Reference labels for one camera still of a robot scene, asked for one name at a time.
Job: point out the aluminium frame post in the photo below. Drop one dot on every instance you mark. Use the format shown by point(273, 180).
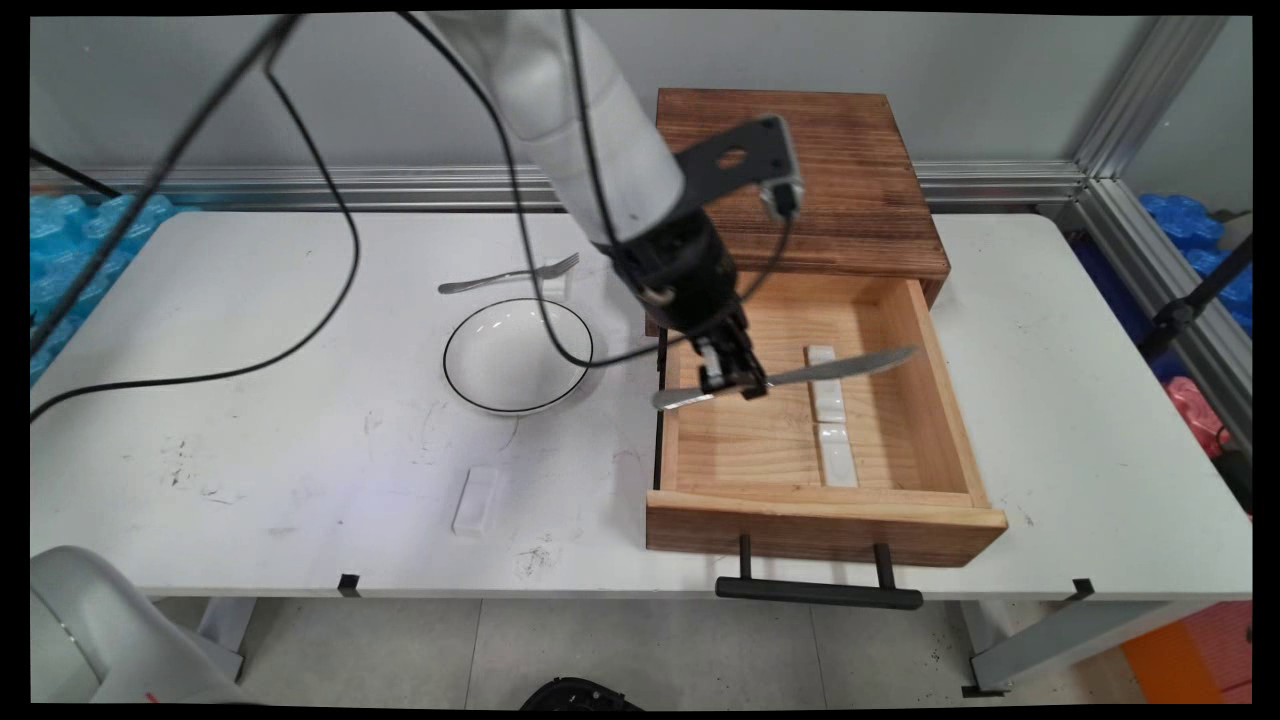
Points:
point(1150, 90)

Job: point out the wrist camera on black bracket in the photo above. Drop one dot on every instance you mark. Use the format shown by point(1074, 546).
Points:
point(740, 155)

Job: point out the black tripod pole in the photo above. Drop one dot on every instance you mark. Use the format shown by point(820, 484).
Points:
point(1180, 315)

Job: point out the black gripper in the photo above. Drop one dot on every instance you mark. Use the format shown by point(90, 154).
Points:
point(685, 280)

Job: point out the blue plastic bag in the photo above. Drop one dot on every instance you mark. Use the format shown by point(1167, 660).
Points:
point(70, 250)
point(1180, 225)

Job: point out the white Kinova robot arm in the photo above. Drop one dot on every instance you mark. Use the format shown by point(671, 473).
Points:
point(580, 130)

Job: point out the white ceramic cutlery rest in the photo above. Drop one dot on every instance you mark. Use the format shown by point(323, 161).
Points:
point(475, 500)
point(556, 290)
point(828, 405)
point(837, 455)

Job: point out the long aluminium frame rail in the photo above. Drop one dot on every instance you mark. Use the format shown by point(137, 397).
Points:
point(350, 187)

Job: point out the black machine with wiring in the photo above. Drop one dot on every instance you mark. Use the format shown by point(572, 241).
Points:
point(575, 695)

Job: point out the white plate with black rim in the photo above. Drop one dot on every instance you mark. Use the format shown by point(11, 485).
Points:
point(500, 355)

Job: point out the silver fork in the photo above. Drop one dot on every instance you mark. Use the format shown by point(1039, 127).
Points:
point(500, 277)

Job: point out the silver table knife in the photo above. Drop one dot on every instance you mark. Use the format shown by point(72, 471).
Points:
point(850, 366)

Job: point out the grey table leg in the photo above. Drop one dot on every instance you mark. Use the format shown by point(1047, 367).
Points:
point(225, 630)
point(1050, 645)

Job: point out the orange box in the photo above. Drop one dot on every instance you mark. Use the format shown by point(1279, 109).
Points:
point(1190, 650)

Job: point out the dark wooden cabinet case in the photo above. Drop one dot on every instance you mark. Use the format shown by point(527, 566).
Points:
point(870, 200)

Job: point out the black table edge clip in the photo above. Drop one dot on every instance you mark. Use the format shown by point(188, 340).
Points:
point(349, 586)
point(1082, 590)

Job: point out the red plastic bag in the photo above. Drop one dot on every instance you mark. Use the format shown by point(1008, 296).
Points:
point(1195, 410)

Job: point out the aluminium frame side rail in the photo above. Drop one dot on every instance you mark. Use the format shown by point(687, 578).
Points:
point(1160, 270)

